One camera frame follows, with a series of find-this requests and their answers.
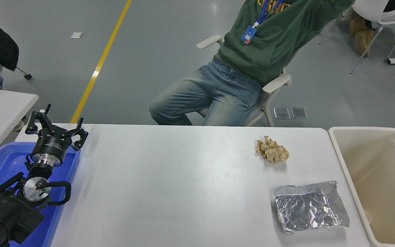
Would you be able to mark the white grey office chair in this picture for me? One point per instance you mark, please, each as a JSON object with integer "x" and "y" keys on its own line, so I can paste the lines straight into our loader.
{"x": 276, "y": 82}

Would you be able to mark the blue plastic tray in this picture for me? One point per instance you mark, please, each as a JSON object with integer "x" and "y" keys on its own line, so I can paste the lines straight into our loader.
{"x": 5, "y": 161}

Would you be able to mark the tan paper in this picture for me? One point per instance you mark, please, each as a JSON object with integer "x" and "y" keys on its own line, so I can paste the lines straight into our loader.
{"x": 273, "y": 151}

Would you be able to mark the white side table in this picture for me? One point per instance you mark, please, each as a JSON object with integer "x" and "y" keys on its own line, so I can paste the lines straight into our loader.
{"x": 2, "y": 109}

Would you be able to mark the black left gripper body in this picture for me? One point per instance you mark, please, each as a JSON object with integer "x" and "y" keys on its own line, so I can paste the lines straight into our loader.
{"x": 48, "y": 144}

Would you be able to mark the chair with black caster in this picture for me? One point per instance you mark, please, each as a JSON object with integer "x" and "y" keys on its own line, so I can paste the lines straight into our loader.
{"x": 27, "y": 77}

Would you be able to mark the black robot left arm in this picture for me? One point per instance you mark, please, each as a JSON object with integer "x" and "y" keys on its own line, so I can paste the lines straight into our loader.
{"x": 9, "y": 212}

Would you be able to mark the metal floor plate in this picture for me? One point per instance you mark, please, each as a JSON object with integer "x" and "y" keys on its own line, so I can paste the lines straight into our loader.
{"x": 281, "y": 113}
{"x": 298, "y": 112}

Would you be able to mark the large pale plastic bin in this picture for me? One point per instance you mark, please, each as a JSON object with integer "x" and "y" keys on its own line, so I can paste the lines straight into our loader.
{"x": 382, "y": 178}

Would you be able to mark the seated person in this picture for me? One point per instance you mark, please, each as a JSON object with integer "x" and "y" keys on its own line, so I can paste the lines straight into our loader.
{"x": 273, "y": 41}

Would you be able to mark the person with tan boots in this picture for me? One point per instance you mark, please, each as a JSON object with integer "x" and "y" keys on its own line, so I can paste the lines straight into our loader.
{"x": 362, "y": 37}

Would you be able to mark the white shell chair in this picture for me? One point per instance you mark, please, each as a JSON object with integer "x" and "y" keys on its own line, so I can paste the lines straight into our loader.
{"x": 369, "y": 8}

